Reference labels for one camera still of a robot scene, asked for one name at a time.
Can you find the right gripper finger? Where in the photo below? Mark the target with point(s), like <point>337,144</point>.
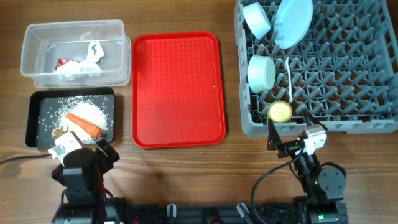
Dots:
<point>310,120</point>
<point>274,140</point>

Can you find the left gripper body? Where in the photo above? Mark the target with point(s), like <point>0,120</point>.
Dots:
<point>106,164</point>

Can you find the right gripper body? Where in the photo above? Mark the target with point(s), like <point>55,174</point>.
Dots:
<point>288,148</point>

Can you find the orange carrot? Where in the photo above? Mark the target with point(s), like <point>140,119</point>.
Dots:
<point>90,128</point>

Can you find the yellow plastic cup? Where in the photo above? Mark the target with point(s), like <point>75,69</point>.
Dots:
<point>279,112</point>

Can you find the white rice grains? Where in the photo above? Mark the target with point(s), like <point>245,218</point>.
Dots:
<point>53,111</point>

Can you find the brown walnut food scrap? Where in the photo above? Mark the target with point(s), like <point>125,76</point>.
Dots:
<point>56,133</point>

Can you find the white plastic spoon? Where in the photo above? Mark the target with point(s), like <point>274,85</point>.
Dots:
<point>287,67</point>

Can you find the green bowl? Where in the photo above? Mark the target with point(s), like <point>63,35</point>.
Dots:
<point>261,73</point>

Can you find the white tissue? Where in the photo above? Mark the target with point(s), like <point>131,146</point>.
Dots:
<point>89,66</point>

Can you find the large light blue plate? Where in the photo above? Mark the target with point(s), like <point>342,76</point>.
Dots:
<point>292,21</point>

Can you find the red snack wrapper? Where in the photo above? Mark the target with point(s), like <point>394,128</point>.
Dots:
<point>61,62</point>

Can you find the small light blue bowl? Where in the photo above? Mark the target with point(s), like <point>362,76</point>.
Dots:
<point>257,20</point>

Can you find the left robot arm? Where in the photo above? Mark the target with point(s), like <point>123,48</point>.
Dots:
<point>85,198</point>

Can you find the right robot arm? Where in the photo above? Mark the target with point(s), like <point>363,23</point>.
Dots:
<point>323,183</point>

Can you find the grey dishwasher rack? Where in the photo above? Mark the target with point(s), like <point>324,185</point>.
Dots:
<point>344,71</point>

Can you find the black food waste tray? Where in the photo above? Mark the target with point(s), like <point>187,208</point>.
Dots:
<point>34,107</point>

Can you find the clear plastic waste bin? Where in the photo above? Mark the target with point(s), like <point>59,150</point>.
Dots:
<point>44,44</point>

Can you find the red serving tray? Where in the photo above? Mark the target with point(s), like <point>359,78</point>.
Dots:
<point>177,90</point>

